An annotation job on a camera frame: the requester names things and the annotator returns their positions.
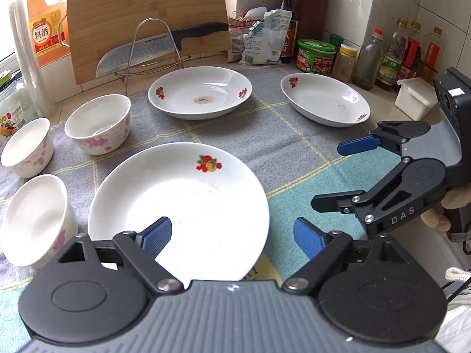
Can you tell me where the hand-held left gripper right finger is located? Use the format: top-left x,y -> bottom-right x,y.
283,218 -> 412,295

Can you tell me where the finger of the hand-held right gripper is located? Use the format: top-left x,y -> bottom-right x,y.
336,119 -> 412,161
311,162 -> 447,241

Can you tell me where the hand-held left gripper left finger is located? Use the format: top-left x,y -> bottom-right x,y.
57,216 -> 185,297

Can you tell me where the white plate with fruit print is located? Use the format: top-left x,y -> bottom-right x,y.
87,142 -> 271,282
280,73 -> 372,128
148,66 -> 253,120

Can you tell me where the white bowl with pink flowers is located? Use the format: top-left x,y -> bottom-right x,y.
0,174 -> 79,268
64,94 -> 132,156
0,117 -> 55,178

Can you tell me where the person's right hand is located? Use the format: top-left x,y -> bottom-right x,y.
420,185 -> 471,237

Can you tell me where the white plastic container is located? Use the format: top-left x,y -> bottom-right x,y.
394,77 -> 439,121

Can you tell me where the yellow spice jar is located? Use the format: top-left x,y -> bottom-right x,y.
333,43 -> 358,82

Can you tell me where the clear bottle with red cap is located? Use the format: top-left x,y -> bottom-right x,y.
352,29 -> 385,91

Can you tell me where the green label sauce bottle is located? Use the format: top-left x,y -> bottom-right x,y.
375,18 -> 408,92

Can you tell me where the orange capped oil bottle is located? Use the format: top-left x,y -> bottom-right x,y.
417,26 -> 446,85

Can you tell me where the red label sauce bottle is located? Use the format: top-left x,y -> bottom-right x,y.
403,20 -> 423,79

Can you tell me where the grey checked cloth mat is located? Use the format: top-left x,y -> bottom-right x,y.
0,64 -> 405,295

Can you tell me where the green lidded sauce jar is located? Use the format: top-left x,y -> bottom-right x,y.
296,39 -> 336,76

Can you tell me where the dark red knife block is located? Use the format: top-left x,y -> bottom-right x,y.
292,0 -> 329,45

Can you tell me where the white seasoning packet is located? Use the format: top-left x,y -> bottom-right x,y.
239,9 -> 293,66

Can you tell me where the dark soy sauce bottle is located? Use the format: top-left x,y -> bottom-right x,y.
278,0 -> 299,64

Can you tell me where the red and white packet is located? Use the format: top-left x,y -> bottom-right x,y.
226,7 -> 267,63

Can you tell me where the person's white jacket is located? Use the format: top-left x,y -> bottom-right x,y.
440,294 -> 471,353

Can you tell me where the glass jar with green lid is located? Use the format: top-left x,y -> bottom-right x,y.
0,70 -> 35,136

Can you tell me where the stack of clear plastic cups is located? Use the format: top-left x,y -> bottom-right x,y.
9,0 -> 54,116

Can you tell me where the bamboo cutting board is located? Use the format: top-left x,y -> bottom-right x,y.
66,0 -> 230,85

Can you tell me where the orange cooking wine jug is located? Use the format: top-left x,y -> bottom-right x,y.
26,0 -> 72,69

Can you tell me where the white cord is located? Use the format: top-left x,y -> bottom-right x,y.
445,268 -> 471,282

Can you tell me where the black handled kitchen knife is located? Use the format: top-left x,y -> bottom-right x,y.
96,22 -> 229,79

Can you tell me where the metal wire rack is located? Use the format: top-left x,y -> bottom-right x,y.
114,18 -> 192,94

